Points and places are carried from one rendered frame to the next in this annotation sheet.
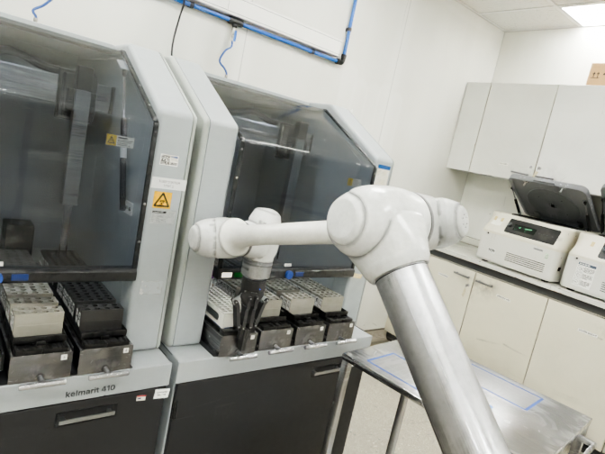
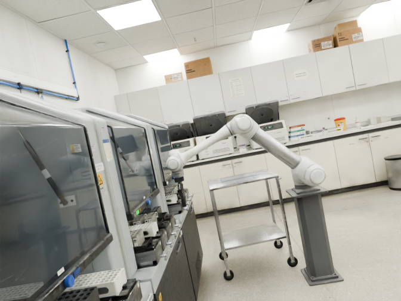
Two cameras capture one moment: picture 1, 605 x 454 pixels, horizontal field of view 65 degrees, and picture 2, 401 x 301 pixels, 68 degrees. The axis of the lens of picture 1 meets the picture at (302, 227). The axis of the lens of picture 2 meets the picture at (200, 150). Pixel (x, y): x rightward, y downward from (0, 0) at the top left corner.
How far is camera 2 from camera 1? 1.62 m
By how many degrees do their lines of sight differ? 45
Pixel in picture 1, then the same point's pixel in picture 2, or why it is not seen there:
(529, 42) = (129, 72)
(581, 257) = not seen: hidden behind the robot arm
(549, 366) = not seen: hidden behind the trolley
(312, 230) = (207, 142)
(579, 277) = (204, 153)
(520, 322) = (193, 181)
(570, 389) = (221, 193)
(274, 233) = (199, 149)
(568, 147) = (172, 109)
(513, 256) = not seen: hidden behind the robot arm
